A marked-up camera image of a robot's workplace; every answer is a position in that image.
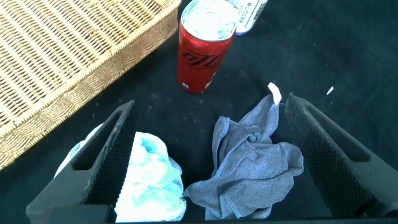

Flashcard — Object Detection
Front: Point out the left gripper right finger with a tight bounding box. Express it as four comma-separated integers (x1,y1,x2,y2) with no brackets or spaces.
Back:
284,92,398,218

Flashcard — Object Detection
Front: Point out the black table cloth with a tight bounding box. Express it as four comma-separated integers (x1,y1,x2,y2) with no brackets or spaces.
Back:
0,0,398,224

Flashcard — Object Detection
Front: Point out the light blue bath sponge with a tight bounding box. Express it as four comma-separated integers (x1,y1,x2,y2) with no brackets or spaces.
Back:
54,123,187,223

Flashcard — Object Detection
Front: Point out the rectangular wicker basket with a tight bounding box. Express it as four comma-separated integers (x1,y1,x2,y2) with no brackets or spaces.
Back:
0,0,182,171

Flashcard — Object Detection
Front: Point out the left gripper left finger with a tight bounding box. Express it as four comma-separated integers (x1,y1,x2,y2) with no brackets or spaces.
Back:
25,100,139,224

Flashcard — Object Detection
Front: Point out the red soda can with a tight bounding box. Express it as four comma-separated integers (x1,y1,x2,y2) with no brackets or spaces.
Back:
176,0,239,95

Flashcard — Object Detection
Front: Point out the purple trash bag roll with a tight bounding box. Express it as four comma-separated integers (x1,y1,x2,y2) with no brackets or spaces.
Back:
228,0,269,36

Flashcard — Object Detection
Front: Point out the grey microfibre cloth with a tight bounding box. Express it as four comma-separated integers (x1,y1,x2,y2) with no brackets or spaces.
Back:
182,82,305,221

